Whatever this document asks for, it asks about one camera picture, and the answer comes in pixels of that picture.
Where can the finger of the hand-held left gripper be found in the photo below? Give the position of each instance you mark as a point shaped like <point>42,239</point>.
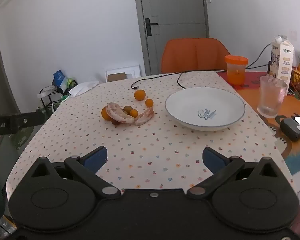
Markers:
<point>27,121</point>

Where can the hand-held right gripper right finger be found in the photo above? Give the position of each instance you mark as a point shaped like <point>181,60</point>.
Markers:
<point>212,158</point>

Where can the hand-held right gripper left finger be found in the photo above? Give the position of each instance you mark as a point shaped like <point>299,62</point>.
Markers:
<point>98,158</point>

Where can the dark red small fruit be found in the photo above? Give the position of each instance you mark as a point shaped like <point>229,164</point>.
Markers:
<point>115,123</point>

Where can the large orange with navel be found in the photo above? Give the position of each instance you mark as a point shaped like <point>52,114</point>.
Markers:
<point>104,113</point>

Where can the white ceramic plate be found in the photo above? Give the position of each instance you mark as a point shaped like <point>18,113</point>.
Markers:
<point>205,105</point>

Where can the small orange kumquat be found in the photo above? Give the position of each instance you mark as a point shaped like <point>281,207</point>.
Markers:
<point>133,113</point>

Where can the brown kiwi fruit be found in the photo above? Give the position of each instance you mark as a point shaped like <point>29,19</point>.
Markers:
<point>127,109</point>

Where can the blue bag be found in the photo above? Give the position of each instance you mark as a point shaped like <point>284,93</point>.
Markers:
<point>58,78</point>

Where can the white plastic bag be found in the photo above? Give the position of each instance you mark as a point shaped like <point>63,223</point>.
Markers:
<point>82,88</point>

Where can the small orange mandarin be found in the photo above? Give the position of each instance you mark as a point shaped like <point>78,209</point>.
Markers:
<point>149,102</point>

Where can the large orange mandarin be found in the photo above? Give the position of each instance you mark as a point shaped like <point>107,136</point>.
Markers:
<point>139,95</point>

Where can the black oval device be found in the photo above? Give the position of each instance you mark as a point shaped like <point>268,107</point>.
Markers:
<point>292,129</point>

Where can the ribbed clear glass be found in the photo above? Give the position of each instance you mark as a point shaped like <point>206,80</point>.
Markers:
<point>272,97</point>

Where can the orange lidded plastic cup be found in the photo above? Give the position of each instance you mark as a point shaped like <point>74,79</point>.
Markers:
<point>236,71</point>

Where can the white foam board with cardboard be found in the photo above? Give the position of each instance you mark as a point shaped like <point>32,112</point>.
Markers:
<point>130,71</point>

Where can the orange printed placemat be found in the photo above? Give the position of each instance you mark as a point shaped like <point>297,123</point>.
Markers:
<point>288,103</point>

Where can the orange chair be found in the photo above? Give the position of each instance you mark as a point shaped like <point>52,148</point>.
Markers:
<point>195,55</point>

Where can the grey door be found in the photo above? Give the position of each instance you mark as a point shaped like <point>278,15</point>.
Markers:
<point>175,42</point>

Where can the white milk carton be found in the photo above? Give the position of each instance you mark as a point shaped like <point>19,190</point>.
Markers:
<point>282,57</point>

